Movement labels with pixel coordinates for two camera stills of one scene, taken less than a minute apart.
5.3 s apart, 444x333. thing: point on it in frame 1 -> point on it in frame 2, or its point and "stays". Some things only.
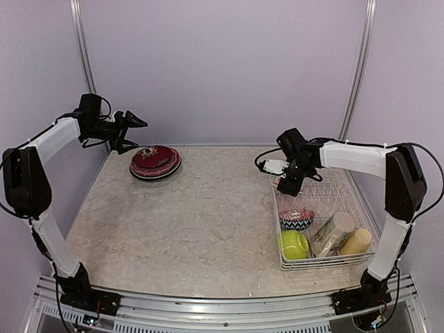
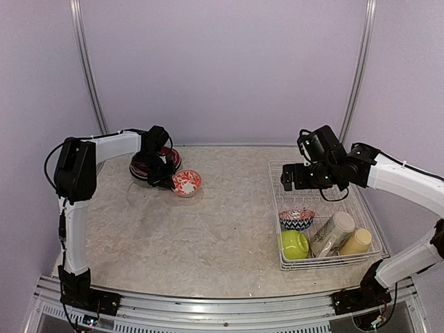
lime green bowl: [293, 245] stays
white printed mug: [331, 235] stays
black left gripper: [122, 127] -> [167, 177]
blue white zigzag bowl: [295, 218] stays
